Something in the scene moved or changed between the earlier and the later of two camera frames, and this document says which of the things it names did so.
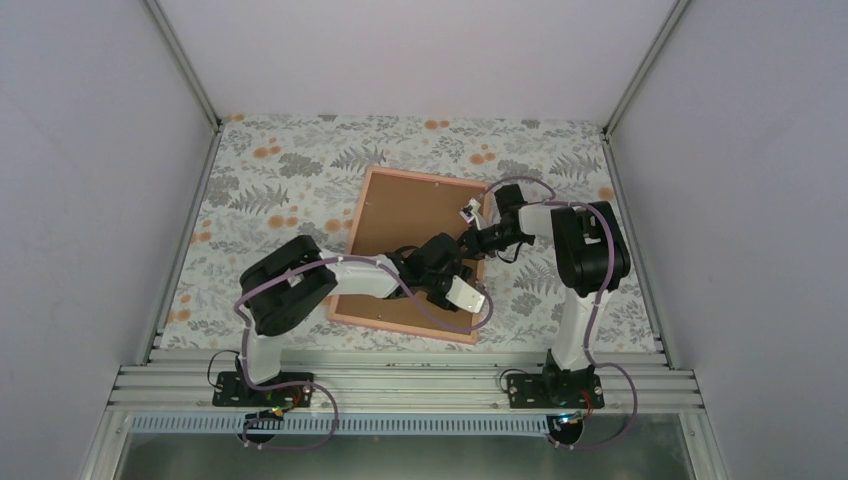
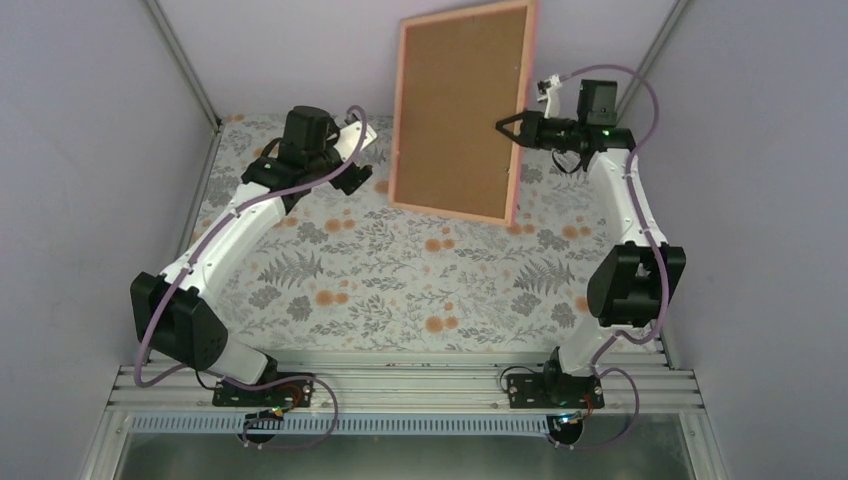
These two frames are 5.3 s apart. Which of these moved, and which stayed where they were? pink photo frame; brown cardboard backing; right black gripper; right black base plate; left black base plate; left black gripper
Moved: pink photo frame; left black gripper; right black gripper; brown cardboard backing
Stayed: left black base plate; right black base plate
